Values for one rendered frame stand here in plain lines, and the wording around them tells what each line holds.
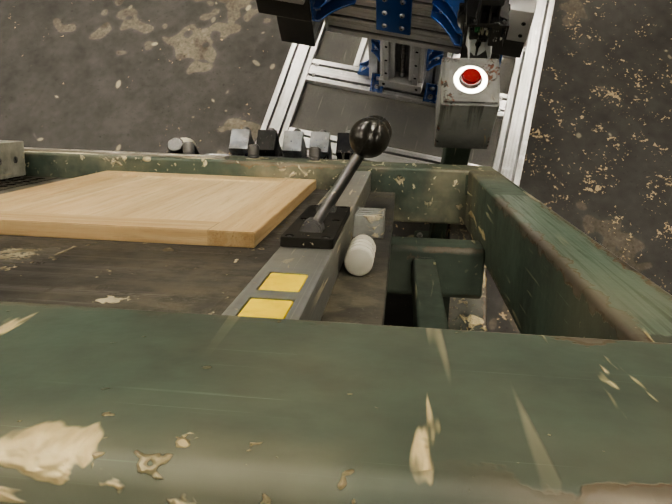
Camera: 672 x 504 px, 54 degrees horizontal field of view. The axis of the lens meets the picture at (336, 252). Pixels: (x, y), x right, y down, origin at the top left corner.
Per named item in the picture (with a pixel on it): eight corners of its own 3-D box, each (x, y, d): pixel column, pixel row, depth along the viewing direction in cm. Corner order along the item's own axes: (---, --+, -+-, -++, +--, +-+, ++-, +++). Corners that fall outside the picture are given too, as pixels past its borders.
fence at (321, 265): (370, 191, 132) (371, 171, 131) (293, 393, 40) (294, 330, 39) (345, 190, 132) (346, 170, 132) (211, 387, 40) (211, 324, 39)
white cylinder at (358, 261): (372, 277, 67) (375, 259, 74) (373, 248, 66) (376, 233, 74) (343, 275, 67) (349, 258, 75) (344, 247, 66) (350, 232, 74)
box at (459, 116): (487, 107, 153) (500, 56, 136) (487, 151, 148) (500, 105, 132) (435, 105, 154) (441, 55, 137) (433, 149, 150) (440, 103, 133)
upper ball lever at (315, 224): (325, 245, 66) (397, 130, 63) (320, 253, 63) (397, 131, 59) (293, 225, 66) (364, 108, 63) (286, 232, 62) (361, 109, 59)
